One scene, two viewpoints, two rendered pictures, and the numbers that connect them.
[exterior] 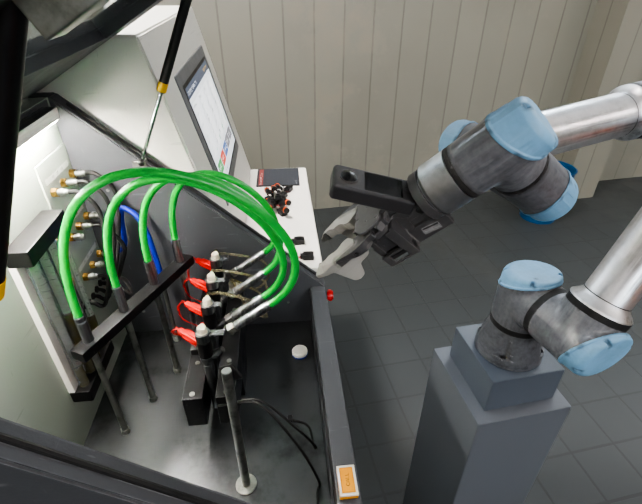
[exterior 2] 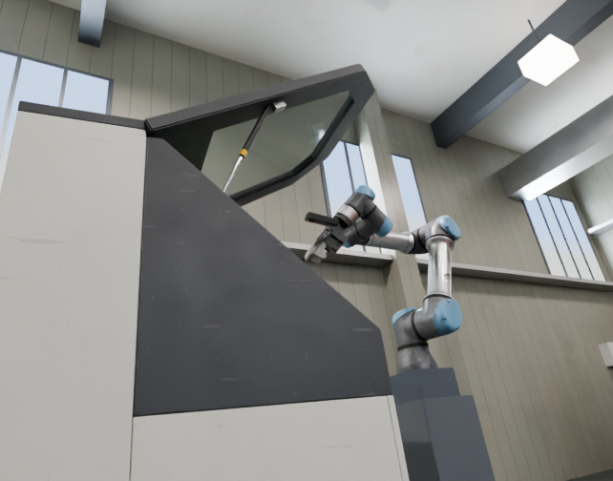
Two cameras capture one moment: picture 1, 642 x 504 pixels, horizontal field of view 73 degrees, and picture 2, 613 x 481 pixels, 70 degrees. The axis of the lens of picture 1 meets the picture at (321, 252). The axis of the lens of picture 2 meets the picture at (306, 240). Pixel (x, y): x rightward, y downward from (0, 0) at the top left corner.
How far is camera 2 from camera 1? 1.29 m
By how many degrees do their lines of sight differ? 61
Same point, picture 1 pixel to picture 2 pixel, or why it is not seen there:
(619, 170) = not seen: outside the picture
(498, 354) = (412, 364)
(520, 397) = (439, 389)
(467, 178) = (353, 203)
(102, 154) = not seen: hidden behind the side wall
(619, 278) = (435, 281)
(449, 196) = (349, 211)
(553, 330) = (424, 313)
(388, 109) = not seen: hidden behind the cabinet
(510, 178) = (366, 204)
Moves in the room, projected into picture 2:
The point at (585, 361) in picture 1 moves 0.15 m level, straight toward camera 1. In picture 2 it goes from (442, 310) to (435, 301)
